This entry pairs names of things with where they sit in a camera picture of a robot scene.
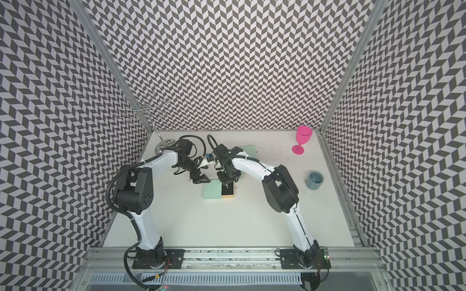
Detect silver metal jewelry stand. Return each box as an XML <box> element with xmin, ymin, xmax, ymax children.
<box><xmin>116</xmin><ymin>91</ymin><xmax>176</xmax><ymax>155</ymax></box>

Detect pink plastic goblet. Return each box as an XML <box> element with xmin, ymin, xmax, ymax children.
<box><xmin>292</xmin><ymin>126</ymin><xmax>313</xmax><ymax>155</ymax></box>

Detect black corrugated left cable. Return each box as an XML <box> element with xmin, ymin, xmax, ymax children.
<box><xmin>178</xmin><ymin>134</ymin><xmax>207</xmax><ymax>157</ymax></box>

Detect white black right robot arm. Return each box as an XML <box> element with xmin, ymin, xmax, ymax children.
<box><xmin>213</xmin><ymin>144</ymin><xmax>320</xmax><ymax>268</ymax></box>

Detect mint green drawer jewelry box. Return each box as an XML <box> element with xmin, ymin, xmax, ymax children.
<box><xmin>240</xmin><ymin>145</ymin><xmax>257</xmax><ymax>159</ymax></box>

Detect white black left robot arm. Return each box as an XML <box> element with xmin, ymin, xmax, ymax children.
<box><xmin>106</xmin><ymin>135</ymin><xmax>215</xmax><ymax>269</ymax></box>

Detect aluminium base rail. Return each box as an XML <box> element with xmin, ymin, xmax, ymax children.
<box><xmin>79</xmin><ymin>247</ymin><xmax>386</xmax><ymax>273</ymax></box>

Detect teal round dish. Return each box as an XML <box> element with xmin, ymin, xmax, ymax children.
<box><xmin>305</xmin><ymin>171</ymin><xmax>324</xmax><ymax>190</ymax></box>

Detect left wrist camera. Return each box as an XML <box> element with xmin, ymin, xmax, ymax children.
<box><xmin>198</xmin><ymin>154</ymin><xmax>216</xmax><ymax>169</ymax></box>

